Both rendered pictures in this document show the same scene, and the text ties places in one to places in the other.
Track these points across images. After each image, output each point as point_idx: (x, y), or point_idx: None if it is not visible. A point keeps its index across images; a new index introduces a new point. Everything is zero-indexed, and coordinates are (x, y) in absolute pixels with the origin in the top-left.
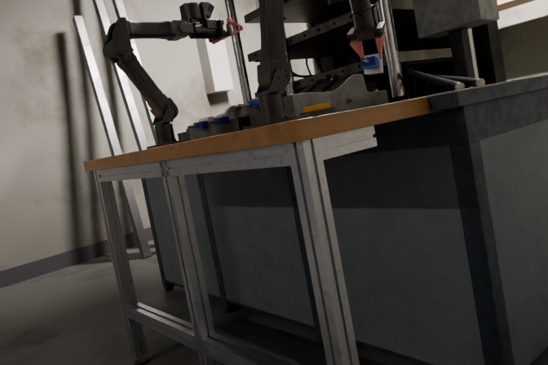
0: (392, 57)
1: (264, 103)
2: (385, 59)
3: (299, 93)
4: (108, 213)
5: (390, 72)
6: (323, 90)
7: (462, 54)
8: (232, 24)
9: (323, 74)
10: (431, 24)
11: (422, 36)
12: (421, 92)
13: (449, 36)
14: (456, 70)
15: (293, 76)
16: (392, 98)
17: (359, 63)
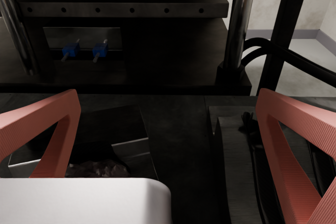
0: (247, 20)
1: None
2: (215, 10)
3: (226, 162)
4: None
5: (237, 39)
6: (319, 181)
7: (295, 18)
8: (316, 144)
9: (89, 6)
10: None
11: None
12: (250, 59)
13: None
14: (280, 33)
15: None
16: (231, 73)
17: (167, 5)
